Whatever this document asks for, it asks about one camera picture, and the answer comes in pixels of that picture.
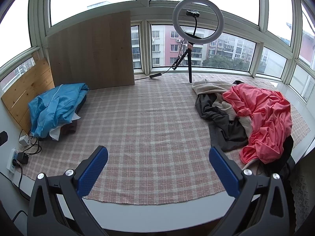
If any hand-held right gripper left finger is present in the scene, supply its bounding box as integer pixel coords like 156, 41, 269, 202
27, 146, 109, 236

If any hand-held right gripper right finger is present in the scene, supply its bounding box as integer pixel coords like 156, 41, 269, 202
209, 146, 293, 236

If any beige knit sweater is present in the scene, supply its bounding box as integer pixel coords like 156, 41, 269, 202
192, 79, 254, 138

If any grey garment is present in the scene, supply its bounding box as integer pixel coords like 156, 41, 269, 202
195, 94, 249, 152

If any dark brown folded cloth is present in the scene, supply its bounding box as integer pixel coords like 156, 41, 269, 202
58, 91, 88, 138

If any white cloth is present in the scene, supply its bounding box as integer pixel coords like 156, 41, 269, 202
49, 113, 81, 142

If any pink garment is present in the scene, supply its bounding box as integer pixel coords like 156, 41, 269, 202
223, 84, 292, 165

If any pink plaid blanket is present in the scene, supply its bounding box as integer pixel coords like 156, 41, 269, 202
22, 72, 311, 206

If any black garment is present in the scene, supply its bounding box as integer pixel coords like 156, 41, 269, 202
282, 135, 296, 177

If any blue garment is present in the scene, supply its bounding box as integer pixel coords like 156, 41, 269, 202
28, 83, 89, 138

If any black power adapter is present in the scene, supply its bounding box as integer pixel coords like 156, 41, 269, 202
17, 152, 29, 165

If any white power strip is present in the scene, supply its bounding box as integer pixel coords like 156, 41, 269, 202
7, 148, 19, 175

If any pine plank board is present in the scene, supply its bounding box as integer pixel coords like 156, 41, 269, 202
1, 58, 55, 134

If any light wooden panel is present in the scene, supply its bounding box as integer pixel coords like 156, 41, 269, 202
48, 10, 135, 90

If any black gooseneck phone holder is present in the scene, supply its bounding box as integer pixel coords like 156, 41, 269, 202
186, 9, 200, 40

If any black ring light cable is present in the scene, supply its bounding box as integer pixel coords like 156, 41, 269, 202
134, 52, 183, 80

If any white ring light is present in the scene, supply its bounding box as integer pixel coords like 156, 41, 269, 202
172, 0, 225, 45

